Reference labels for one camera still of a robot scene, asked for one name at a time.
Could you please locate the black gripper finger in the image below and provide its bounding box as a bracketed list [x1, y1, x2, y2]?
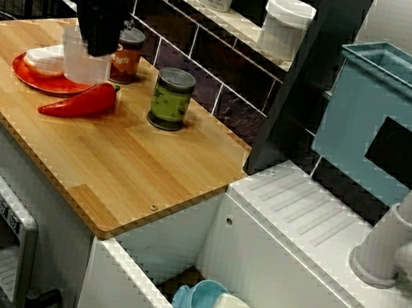
[85, 9, 130, 62]
[71, 2, 97, 45]

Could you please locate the clear lidless plastic jar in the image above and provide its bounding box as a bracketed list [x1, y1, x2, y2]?
[55, 21, 119, 90]

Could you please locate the orange beans toy can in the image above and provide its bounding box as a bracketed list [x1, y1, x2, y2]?
[107, 23, 148, 87]

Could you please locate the red toy chili pepper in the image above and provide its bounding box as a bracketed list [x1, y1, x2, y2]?
[36, 72, 123, 128]

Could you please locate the red round plate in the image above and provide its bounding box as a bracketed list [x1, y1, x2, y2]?
[8, 50, 99, 101]

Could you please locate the green peas toy can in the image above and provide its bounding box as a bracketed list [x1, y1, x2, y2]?
[145, 64, 199, 135]

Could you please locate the black tiled backsplash shelf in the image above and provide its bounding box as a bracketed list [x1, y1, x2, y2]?
[112, 0, 307, 136]

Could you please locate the medium white lidded jar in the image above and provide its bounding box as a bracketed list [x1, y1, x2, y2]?
[254, 0, 319, 65]

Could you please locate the dark grey upright panel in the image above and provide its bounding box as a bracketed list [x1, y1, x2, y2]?
[242, 0, 378, 190]

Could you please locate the grey dishwasher panel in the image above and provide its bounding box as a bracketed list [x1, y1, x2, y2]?
[0, 168, 48, 308]

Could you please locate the teal box with black window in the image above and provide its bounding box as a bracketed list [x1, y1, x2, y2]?
[303, 32, 412, 213]

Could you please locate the light blue bowl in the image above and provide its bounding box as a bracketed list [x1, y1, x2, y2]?
[170, 273, 233, 308]

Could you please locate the white toy sink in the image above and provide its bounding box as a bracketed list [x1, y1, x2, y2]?
[79, 129, 412, 308]

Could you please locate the grey toy faucet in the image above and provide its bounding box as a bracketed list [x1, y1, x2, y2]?
[344, 106, 412, 294]

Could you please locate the black bar handle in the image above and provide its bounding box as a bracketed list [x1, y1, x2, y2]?
[23, 283, 65, 308]

